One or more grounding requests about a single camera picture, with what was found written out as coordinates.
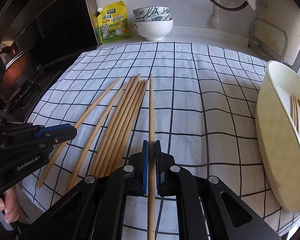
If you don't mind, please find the pile of wooden chopsticks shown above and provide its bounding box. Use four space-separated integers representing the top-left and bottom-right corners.
66 73 148 193

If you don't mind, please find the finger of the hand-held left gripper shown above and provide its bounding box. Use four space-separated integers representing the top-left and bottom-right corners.
31 123 74 137
41 128 78 147

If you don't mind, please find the white dish brush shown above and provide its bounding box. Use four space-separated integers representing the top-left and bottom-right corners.
210 0 220 27

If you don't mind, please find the black glass wall panel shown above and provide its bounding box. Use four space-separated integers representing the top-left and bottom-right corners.
0 0 98 65

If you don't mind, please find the white checked tablecloth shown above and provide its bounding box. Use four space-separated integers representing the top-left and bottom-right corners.
17 42 300 240

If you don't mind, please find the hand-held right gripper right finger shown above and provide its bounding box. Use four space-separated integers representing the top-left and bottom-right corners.
154 140 281 240

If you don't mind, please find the white cutting board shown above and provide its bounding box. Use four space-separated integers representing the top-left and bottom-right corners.
255 0 300 67

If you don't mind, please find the blue patterned bowl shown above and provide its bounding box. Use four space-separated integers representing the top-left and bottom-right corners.
134 12 171 22
132 6 170 18

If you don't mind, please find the cream oval basin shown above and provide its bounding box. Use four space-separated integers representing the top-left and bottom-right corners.
255 60 300 213

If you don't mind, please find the glass pot lid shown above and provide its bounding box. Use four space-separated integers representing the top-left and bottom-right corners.
0 44 30 69

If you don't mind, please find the yellow seasoning pouch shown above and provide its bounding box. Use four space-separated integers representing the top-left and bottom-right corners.
96 1 131 45

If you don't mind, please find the black gas stove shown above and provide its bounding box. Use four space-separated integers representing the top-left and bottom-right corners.
0 62 62 125

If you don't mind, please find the person's left hand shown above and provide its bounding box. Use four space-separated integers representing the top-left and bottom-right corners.
0 186 21 225

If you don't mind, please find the metal wire rack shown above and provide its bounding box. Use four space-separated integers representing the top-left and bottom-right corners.
248 17 289 65

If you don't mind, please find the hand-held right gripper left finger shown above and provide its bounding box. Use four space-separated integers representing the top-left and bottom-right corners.
20 140 150 240

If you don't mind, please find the white cartoon bowl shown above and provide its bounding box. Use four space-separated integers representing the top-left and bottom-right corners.
133 18 174 42

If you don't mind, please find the red-brown cooking pot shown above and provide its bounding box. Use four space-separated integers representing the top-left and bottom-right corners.
0 42 38 103

